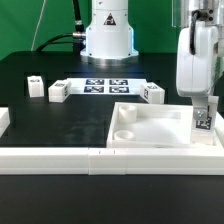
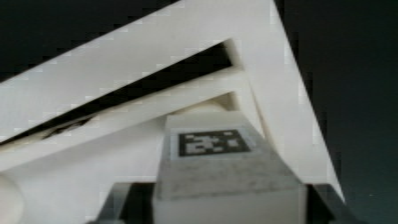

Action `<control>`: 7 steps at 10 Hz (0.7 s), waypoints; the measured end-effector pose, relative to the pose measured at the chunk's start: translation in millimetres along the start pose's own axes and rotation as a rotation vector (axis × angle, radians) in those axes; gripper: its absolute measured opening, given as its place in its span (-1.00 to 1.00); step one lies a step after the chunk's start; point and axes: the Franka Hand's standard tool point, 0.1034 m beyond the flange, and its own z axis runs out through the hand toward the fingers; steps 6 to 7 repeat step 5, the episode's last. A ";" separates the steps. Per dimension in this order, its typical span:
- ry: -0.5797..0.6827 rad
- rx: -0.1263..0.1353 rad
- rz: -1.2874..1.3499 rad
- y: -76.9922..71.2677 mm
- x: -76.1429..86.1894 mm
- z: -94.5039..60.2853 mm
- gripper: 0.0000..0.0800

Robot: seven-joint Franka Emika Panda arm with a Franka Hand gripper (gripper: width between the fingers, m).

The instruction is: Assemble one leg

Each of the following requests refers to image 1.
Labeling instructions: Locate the white square tabletop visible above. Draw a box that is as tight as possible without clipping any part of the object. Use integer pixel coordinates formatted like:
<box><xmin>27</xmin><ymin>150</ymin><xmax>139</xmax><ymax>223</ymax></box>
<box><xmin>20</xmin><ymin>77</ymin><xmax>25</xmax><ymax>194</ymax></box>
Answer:
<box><xmin>106</xmin><ymin>102</ymin><xmax>224</xmax><ymax>149</ymax></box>

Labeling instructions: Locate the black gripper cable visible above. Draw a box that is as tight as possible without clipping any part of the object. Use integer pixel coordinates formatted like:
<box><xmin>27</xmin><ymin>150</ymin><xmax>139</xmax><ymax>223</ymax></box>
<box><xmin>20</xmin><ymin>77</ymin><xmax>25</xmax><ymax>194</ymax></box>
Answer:
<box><xmin>189</xmin><ymin>9</ymin><xmax>205</xmax><ymax>56</ymax></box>

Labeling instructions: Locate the white front fence bar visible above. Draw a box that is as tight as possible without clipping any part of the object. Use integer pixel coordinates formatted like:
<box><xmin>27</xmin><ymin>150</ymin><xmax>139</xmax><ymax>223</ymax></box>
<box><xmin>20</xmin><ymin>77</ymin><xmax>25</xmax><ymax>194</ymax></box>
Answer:
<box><xmin>0</xmin><ymin>147</ymin><xmax>224</xmax><ymax>175</ymax></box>

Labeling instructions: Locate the white left fence bar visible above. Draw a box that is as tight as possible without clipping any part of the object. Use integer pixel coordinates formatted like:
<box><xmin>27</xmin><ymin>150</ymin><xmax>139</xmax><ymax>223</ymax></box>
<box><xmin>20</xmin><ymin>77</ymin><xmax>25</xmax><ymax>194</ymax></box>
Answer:
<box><xmin>0</xmin><ymin>107</ymin><xmax>10</xmax><ymax>137</ymax></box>

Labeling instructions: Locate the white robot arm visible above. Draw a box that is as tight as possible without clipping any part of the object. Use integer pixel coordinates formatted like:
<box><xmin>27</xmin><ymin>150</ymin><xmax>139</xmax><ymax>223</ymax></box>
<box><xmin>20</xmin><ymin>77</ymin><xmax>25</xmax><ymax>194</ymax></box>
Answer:
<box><xmin>81</xmin><ymin>0</ymin><xmax>224</xmax><ymax>120</ymax></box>

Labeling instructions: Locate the white thin cable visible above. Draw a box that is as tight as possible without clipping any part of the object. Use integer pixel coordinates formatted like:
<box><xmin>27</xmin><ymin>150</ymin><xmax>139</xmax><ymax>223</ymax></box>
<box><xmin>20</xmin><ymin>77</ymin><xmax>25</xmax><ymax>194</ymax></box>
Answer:
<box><xmin>30</xmin><ymin>0</ymin><xmax>48</xmax><ymax>52</ymax></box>

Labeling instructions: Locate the white fence bar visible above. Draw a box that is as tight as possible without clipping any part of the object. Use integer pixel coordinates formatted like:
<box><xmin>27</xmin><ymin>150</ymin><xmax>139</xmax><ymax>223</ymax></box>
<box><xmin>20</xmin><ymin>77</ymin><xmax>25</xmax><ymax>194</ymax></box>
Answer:
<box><xmin>0</xmin><ymin>147</ymin><xmax>224</xmax><ymax>175</ymax></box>
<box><xmin>0</xmin><ymin>107</ymin><xmax>10</xmax><ymax>137</ymax></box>

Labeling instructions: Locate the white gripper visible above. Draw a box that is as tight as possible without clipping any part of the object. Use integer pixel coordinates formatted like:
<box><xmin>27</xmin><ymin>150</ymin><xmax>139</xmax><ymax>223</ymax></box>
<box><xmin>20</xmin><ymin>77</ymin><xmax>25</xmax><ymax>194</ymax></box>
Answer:
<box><xmin>176</xmin><ymin>22</ymin><xmax>220</xmax><ymax>121</ymax></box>

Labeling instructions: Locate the AprilTag marker sheet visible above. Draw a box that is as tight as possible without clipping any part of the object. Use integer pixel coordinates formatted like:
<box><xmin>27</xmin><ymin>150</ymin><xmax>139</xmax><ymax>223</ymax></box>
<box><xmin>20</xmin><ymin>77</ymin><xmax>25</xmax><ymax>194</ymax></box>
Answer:
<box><xmin>69</xmin><ymin>78</ymin><xmax>146</xmax><ymax>95</ymax></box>

